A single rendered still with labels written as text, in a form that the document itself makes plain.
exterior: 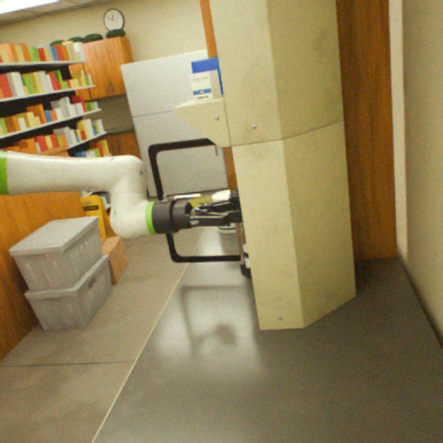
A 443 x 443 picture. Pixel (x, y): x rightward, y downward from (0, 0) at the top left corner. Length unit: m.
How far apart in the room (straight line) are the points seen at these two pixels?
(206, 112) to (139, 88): 5.22
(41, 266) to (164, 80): 3.49
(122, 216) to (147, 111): 5.00
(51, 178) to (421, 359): 0.98
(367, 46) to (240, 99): 0.48
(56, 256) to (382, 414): 2.58
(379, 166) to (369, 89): 0.22
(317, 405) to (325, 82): 0.68
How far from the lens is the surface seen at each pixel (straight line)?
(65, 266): 3.21
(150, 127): 6.23
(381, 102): 1.37
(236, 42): 0.98
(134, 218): 1.24
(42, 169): 1.27
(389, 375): 1.02
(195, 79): 1.09
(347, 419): 0.92
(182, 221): 1.20
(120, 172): 1.27
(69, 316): 3.40
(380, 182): 1.41
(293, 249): 1.06
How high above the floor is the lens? 1.58
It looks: 19 degrees down
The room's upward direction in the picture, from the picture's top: 10 degrees counter-clockwise
